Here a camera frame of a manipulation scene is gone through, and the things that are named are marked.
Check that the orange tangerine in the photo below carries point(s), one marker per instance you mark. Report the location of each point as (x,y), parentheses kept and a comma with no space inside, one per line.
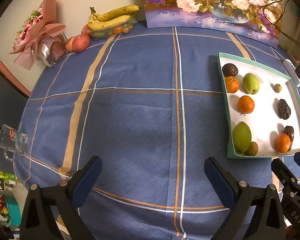
(283,143)
(246,104)
(232,84)

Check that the clear container of small fruit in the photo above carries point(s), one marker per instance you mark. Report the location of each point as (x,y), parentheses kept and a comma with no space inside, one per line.
(115,30)

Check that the green printed box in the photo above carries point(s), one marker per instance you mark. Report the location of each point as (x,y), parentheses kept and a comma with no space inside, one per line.
(0,175)

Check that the dark wrinkled date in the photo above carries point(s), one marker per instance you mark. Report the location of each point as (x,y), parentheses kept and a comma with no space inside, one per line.
(284,108)

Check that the blue plaid tablecloth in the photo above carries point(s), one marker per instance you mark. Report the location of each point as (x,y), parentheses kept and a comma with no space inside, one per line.
(140,117)

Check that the glass mug with red label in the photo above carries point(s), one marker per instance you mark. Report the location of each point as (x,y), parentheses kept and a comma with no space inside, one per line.
(13,140)

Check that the pink wrapped flower bouquet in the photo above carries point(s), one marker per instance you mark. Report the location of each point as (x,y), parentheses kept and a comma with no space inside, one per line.
(40,30)

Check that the round tan longan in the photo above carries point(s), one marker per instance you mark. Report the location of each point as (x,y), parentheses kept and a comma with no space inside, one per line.
(252,148)

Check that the white tray with teal rim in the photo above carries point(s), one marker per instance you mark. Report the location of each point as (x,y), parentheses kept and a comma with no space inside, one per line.
(265,120)

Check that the peach-coloured apple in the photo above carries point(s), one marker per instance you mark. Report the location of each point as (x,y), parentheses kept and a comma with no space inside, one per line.
(69,43)

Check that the teal box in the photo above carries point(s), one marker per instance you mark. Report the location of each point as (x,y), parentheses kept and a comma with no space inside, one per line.
(12,210)

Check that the floral painting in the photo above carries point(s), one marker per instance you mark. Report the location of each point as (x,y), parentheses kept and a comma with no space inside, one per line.
(202,5)

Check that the white power strip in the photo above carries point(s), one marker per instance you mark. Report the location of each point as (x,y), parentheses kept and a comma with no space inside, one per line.
(291,70)

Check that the round brown date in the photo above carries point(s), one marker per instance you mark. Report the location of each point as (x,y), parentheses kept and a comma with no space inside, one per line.
(230,70)

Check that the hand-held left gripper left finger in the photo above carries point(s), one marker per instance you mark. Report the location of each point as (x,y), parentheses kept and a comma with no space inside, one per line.
(87,182)

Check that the long reddish-brown date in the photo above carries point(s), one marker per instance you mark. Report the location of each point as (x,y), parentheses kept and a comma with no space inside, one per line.
(289,130)

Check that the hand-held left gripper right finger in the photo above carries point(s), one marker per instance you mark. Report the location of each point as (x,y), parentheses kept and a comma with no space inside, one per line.
(217,182)

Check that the small olive-brown pitted fruit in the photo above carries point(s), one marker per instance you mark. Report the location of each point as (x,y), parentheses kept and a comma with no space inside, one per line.
(278,88)

